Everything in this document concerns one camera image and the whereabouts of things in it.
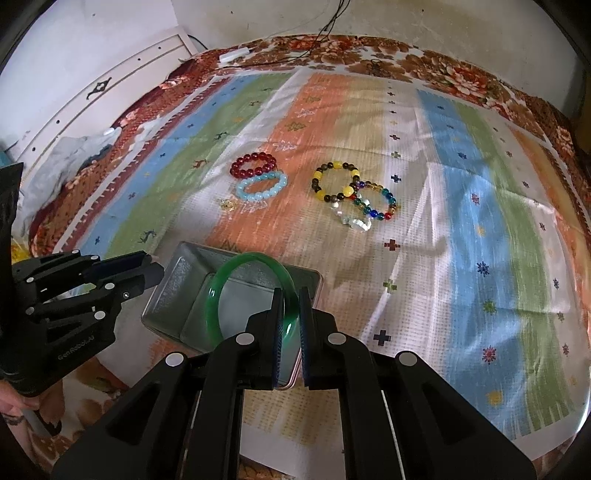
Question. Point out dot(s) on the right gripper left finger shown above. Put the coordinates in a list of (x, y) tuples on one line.
[(183, 419)]

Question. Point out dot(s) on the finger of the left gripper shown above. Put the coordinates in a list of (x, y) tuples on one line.
[(124, 263), (132, 283)]

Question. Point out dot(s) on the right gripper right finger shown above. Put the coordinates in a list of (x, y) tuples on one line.
[(400, 418)]

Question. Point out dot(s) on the green jade bangle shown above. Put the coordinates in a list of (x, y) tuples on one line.
[(213, 296)]

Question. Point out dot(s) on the person's left hand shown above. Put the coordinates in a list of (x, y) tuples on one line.
[(13, 404)]

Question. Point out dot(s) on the grey crumpled cloth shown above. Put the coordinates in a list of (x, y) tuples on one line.
[(65, 161)]

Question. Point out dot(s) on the white wooden headboard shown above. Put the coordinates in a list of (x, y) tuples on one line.
[(95, 107)]

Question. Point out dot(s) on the striped colourful mat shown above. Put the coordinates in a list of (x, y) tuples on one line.
[(415, 230)]

